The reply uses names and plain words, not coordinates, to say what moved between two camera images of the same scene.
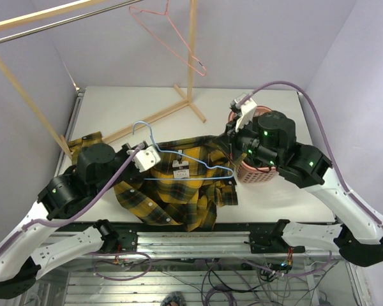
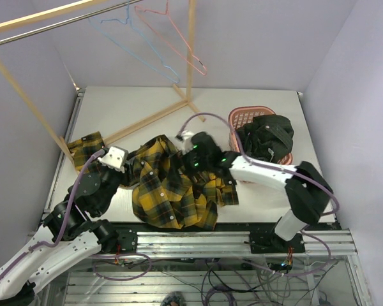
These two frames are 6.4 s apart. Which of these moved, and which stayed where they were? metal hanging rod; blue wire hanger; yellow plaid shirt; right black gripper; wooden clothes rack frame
Moved: right black gripper; blue wire hanger
Stayed: wooden clothes rack frame; yellow plaid shirt; metal hanging rod
